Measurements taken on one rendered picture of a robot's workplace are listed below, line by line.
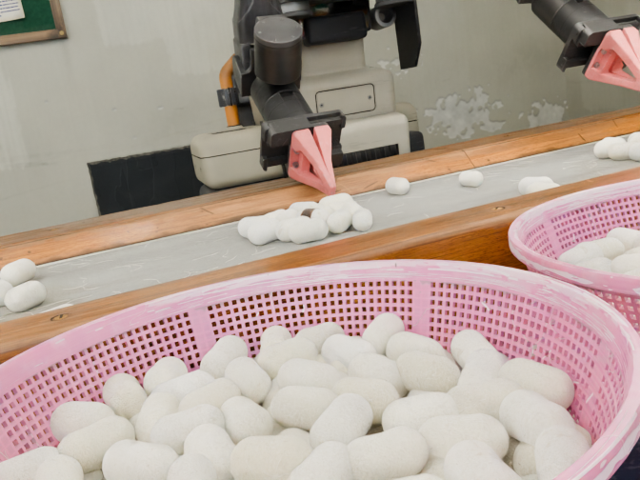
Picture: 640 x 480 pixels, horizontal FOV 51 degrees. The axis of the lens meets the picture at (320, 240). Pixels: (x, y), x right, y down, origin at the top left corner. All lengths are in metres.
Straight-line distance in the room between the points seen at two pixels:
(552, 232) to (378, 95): 0.93
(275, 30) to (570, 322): 0.60
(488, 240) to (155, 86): 2.30
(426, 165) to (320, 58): 0.54
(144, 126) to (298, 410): 2.43
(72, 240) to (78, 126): 1.94
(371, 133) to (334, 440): 1.08
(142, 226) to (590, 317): 0.56
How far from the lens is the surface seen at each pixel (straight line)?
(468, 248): 0.46
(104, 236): 0.76
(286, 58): 0.81
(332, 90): 1.34
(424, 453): 0.25
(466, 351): 0.32
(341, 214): 0.61
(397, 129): 1.34
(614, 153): 0.82
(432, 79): 2.98
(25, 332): 0.40
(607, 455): 0.19
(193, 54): 2.71
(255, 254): 0.58
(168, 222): 0.76
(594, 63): 0.94
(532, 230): 0.45
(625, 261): 0.43
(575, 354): 0.30
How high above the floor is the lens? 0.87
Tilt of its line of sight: 12 degrees down
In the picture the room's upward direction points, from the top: 9 degrees counter-clockwise
